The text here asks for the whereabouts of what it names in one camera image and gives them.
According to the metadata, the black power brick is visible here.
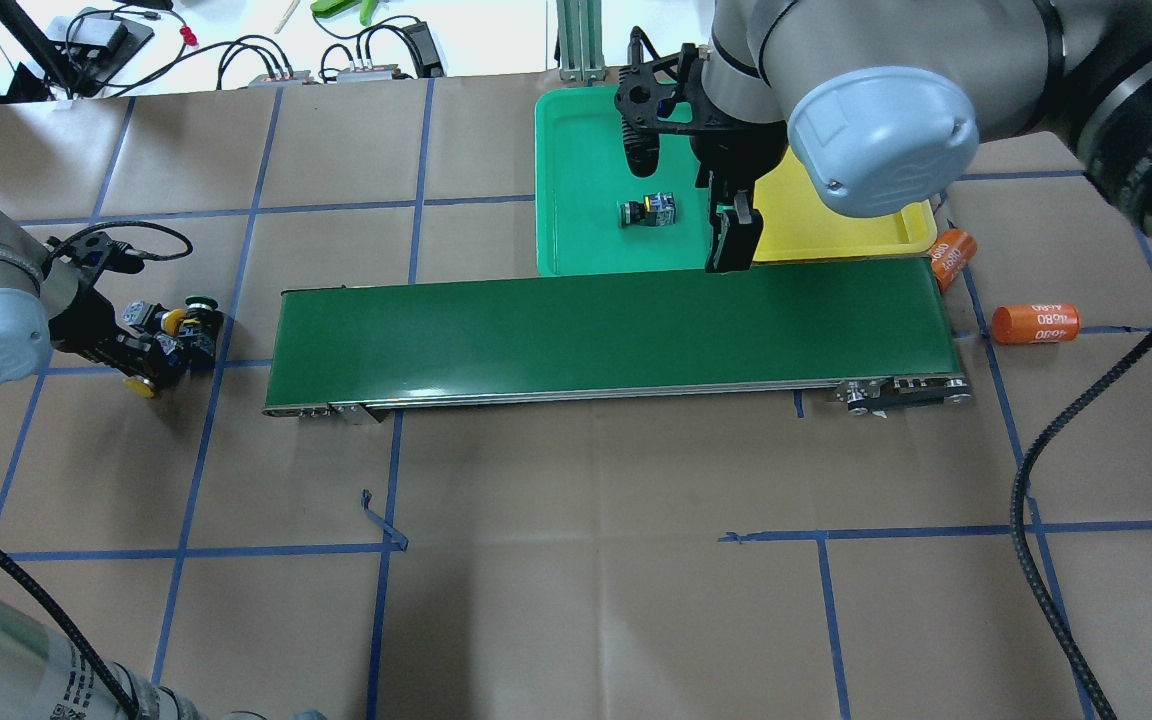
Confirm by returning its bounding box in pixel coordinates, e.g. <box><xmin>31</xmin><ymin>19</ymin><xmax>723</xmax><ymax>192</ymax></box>
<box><xmin>402</xmin><ymin>20</ymin><xmax>445</xmax><ymax>78</ymax></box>

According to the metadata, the green mushroom push button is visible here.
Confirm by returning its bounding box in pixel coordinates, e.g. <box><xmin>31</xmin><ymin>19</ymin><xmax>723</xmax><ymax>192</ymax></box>
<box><xmin>617</xmin><ymin>192</ymin><xmax>677</xmax><ymax>228</ymax></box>

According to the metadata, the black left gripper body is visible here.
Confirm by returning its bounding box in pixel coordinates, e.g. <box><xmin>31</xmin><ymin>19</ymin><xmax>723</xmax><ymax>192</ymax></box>
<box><xmin>46</xmin><ymin>232</ymin><xmax>182</xmax><ymax>376</ymax></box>

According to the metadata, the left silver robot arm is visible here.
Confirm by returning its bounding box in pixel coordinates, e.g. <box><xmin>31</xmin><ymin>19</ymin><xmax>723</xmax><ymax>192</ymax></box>
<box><xmin>0</xmin><ymin>325</ymin><xmax>367</xmax><ymax>719</ymax></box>

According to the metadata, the yellow mushroom push button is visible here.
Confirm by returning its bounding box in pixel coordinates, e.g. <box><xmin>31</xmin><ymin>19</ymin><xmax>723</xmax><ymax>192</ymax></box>
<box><xmin>123</xmin><ymin>342</ymin><xmax>187</xmax><ymax>397</ymax></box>

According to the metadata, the green plastic tray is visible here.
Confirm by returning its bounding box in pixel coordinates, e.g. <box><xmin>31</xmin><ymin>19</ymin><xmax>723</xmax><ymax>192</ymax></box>
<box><xmin>535</xmin><ymin>86</ymin><xmax>710</xmax><ymax>276</ymax></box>

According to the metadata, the black corrugated cable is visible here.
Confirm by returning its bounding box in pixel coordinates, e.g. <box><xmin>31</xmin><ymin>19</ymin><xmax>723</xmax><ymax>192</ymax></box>
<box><xmin>1010</xmin><ymin>285</ymin><xmax>1152</xmax><ymax>720</ymax></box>

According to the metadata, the green conveyor belt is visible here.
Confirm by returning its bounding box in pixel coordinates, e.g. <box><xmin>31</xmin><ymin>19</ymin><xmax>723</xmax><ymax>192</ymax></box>
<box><xmin>262</xmin><ymin>258</ymin><xmax>972</xmax><ymax>419</ymax></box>

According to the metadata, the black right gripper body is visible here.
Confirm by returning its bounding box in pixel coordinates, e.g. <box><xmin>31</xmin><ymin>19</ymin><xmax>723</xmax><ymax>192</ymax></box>
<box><xmin>614</xmin><ymin>28</ymin><xmax>787</xmax><ymax>191</ymax></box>

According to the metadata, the aluminium frame post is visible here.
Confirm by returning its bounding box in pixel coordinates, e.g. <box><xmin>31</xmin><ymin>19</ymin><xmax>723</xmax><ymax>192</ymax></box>
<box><xmin>556</xmin><ymin>0</ymin><xmax>607</xmax><ymax>85</ymax></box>

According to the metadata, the yellow plastic tray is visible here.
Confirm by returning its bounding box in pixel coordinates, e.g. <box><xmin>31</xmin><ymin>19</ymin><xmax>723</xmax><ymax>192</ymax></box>
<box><xmin>753</xmin><ymin>154</ymin><xmax>937</xmax><ymax>264</ymax></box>

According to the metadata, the green plastic clip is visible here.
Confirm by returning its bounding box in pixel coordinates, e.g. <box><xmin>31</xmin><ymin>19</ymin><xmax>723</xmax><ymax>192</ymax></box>
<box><xmin>310</xmin><ymin>0</ymin><xmax>385</xmax><ymax>26</ymax></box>

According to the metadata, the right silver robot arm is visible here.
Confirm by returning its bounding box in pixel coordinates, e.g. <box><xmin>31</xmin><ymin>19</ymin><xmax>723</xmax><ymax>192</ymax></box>
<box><xmin>614</xmin><ymin>1</ymin><xmax>1152</xmax><ymax>273</ymax></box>

